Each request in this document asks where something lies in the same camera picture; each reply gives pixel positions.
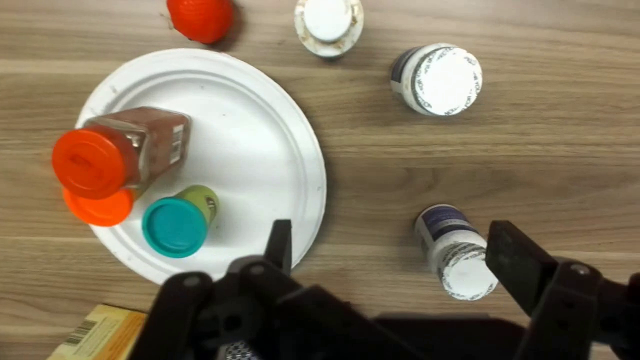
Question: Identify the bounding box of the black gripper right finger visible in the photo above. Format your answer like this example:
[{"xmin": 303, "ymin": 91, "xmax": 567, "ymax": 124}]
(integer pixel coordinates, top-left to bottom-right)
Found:
[{"xmin": 484, "ymin": 221, "xmax": 640, "ymax": 360}]

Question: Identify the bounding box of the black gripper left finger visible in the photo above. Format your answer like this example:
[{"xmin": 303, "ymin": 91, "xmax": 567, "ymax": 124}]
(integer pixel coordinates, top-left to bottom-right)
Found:
[{"xmin": 129, "ymin": 218, "xmax": 422, "ymax": 360}]

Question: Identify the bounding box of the white pill bottle blue label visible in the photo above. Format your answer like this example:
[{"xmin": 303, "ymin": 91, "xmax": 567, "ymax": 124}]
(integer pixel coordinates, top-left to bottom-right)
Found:
[{"xmin": 414, "ymin": 203, "xmax": 501, "ymax": 304}]

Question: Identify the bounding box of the teal lid dough tub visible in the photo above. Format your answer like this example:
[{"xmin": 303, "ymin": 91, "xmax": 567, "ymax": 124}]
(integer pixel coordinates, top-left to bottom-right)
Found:
[{"xmin": 141, "ymin": 185, "xmax": 221, "ymax": 260}]

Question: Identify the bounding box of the large white pill bottle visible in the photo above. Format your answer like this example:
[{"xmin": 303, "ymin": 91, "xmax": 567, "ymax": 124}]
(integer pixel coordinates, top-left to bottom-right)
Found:
[{"xmin": 388, "ymin": 43, "xmax": 487, "ymax": 119}]

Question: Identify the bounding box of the brown spice bottle orange lid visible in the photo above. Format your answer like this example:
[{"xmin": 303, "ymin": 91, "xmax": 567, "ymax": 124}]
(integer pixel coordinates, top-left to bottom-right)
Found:
[{"xmin": 51, "ymin": 107, "xmax": 194, "ymax": 203}]

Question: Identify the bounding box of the white pill bottle green label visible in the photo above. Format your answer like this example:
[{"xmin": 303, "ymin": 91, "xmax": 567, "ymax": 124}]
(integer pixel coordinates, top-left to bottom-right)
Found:
[{"xmin": 295, "ymin": 0, "xmax": 367, "ymax": 61}]

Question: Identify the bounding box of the white paper plate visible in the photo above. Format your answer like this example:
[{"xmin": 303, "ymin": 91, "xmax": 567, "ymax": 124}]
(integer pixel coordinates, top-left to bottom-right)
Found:
[{"xmin": 74, "ymin": 47, "xmax": 328, "ymax": 289}]

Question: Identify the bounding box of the open yellow cardboard box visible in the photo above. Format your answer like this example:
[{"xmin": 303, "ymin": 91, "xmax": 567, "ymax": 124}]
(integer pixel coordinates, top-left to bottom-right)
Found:
[{"xmin": 46, "ymin": 304, "xmax": 149, "ymax": 360}]

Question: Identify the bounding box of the red knitted ball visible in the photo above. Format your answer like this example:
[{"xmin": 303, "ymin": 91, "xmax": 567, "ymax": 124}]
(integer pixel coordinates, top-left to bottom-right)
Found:
[{"xmin": 166, "ymin": 0, "xmax": 237, "ymax": 49}]

